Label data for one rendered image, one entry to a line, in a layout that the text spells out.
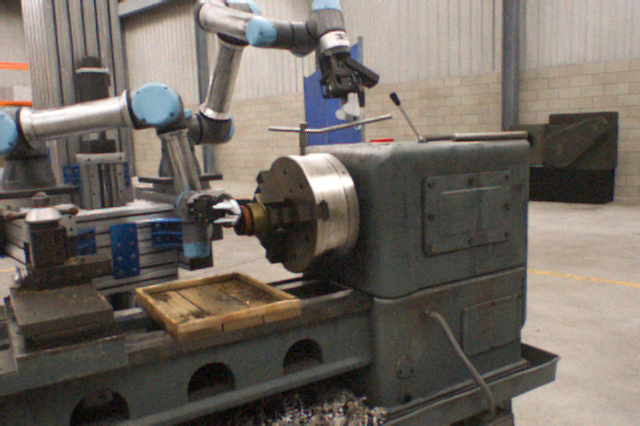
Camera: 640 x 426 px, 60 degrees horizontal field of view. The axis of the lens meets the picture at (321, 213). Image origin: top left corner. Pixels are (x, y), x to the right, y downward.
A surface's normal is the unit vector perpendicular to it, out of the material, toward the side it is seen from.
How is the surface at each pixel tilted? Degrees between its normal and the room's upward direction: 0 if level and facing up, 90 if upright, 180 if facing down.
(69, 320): 90
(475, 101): 90
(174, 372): 88
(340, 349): 88
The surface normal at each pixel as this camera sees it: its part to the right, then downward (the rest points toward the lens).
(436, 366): 0.53, 0.10
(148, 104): 0.25, 0.11
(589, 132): -0.66, 0.13
